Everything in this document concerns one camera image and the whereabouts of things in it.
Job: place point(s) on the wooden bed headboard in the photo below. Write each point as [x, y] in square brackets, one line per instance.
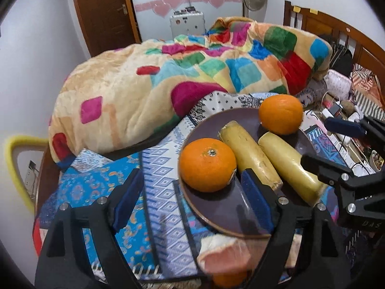
[331, 25]

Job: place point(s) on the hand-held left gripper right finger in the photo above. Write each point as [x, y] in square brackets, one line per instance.
[255, 200]

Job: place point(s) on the silver metal case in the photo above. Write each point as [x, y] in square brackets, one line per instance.
[187, 24]

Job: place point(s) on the small bowl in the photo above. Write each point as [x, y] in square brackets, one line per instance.
[377, 160]

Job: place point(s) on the yellow sugarcane piece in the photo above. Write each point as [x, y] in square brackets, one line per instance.
[249, 153]
[288, 162]

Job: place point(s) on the colourful checked fleece blanket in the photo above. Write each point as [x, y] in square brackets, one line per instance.
[135, 90]

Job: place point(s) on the peeled pink pomelo piece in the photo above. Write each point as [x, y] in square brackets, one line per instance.
[224, 254]

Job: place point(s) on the brown wooden door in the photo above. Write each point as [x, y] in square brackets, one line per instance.
[103, 12]

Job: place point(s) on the blue patterned cloth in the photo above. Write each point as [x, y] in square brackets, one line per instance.
[162, 192]

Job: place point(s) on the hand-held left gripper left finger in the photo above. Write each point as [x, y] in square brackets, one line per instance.
[130, 197]

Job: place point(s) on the striped cloth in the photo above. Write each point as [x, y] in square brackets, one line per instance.
[365, 87]

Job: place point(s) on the blue patterned box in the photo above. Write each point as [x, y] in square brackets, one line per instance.
[318, 140]

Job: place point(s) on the black clothing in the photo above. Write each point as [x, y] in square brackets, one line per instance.
[340, 54]

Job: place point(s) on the dark purple plate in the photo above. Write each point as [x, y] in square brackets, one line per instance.
[222, 207]

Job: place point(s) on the yellow chair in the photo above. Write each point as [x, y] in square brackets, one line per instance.
[18, 168]

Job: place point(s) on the pink quilted bag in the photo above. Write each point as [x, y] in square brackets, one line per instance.
[338, 82]

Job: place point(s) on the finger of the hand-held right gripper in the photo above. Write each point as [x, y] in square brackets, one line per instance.
[323, 167]
[346, 126]

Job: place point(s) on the orange with green stem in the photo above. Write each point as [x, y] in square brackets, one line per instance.
[207, 165]

